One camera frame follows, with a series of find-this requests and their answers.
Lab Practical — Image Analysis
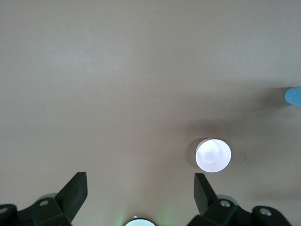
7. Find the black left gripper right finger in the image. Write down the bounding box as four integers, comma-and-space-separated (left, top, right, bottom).
187, 173, 292, 226

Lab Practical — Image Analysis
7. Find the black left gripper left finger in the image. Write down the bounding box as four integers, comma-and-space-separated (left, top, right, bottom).
0, 172, 88, 226

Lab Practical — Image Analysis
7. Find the blue ribbed plastic cup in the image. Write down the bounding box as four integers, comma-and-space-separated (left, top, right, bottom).
285, 86, 301, 108

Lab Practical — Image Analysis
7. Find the pale pink bowl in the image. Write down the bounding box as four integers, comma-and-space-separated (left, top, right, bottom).
195, 138, 232, 174

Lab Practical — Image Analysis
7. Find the brown table cover sheet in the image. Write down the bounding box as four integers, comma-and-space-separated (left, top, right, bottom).
0, 0, 301, 226

